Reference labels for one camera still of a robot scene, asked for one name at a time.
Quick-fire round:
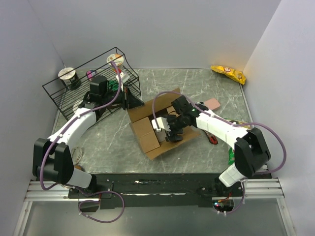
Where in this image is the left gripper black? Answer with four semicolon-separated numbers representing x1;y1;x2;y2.
102;84;145;111

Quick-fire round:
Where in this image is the brown cardboard express box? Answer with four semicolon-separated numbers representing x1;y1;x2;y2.
127;93;200;160

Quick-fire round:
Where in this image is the red black utility knife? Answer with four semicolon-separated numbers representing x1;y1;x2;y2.
204;131;218;145

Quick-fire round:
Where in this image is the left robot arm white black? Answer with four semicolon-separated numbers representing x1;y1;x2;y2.
32;72;144;198

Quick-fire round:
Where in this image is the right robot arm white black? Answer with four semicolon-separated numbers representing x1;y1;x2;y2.
163;95;271;196

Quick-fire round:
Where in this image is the green lidded jar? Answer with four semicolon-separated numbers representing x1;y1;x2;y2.
107;80;121;93

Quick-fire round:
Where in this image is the yogurt cup peach label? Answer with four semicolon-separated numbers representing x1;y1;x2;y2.
106;54;125;73

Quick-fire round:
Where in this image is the small purple yogurt cup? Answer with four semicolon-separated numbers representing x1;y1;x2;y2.
86;70;97;82

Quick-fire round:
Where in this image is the green cassava chips bag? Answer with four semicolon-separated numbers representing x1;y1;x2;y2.
227;119;251;165

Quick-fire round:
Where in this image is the dark labelled yogurt cup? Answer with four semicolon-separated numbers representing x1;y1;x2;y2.
58;67;81;90

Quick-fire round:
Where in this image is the white chobani yogurt cup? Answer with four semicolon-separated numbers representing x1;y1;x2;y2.
71;147;83;165

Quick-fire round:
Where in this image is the yellow lays chips bag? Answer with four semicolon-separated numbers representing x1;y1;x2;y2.
210;65;247;85

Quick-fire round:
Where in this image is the orange labelled tin can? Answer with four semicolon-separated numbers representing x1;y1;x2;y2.
74;165;85;172

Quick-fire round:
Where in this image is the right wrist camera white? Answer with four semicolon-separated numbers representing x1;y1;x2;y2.
151;117;170;132

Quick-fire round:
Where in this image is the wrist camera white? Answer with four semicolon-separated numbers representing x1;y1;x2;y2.
151;117;170;132
120;71;130;86

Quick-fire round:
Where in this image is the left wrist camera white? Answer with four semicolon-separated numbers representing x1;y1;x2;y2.
120;71;130;86

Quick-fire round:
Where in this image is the black wire rack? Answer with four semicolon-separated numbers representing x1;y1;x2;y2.
42;47;141;121

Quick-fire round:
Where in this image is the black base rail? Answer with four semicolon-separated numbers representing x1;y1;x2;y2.
66;172;271;210

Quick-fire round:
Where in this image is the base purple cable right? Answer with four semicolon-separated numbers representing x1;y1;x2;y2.
217;179;247;217

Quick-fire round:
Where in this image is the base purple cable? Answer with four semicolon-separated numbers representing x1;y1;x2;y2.
217;179;247;217
73;189;126;224

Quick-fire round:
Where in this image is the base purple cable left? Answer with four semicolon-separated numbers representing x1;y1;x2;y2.
73;189;126;224

